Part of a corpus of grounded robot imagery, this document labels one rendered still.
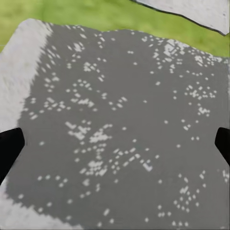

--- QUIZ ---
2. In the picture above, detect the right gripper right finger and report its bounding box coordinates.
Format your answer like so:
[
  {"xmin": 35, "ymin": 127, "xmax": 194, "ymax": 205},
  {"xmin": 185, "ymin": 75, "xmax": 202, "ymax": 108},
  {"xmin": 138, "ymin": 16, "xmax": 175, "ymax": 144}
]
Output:
[{"xmin": 215, "ymin": 127, "xmax": 230, "ymax": 166}]

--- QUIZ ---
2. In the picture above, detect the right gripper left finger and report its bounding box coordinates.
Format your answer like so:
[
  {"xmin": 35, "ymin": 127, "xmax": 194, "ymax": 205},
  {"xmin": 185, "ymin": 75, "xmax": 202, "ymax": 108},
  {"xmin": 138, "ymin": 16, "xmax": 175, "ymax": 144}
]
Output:
[{"xmin": 0, "ymin": 127, "xmax": 25, "ymax": 185}]

